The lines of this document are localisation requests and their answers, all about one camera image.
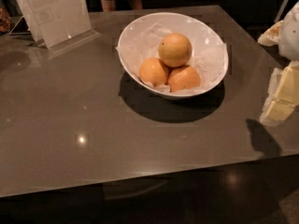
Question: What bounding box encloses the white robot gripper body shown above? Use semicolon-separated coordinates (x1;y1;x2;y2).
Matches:
278;2;299;61

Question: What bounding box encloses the clear acrylic sign holder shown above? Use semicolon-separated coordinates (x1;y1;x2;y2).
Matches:
16;0;97;53

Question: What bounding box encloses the orange fruit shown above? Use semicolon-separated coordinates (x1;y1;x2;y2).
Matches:
168;65;201;92
139;58;169;87
158;33;192;68

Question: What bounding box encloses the white paper bowl liner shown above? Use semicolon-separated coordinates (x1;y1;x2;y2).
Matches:
115;19;229;96

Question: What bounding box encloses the white ceramic bowl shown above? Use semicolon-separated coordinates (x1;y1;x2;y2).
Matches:
117;11;230;100

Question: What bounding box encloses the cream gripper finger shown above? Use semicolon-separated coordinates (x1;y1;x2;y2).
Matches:
258;21;283;47
260;62;299;127

